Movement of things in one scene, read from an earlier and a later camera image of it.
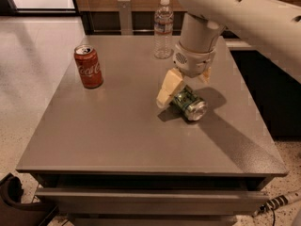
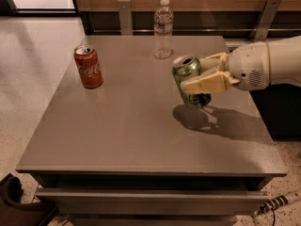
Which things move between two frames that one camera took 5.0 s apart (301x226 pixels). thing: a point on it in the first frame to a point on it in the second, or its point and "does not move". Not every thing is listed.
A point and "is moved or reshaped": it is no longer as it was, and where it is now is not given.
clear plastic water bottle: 164,18 does not move
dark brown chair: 15,213 does not move
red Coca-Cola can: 89,66 does not move
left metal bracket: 126,17 does not move
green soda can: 193,105 is moved or reshaped
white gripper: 194,62 to 248,66
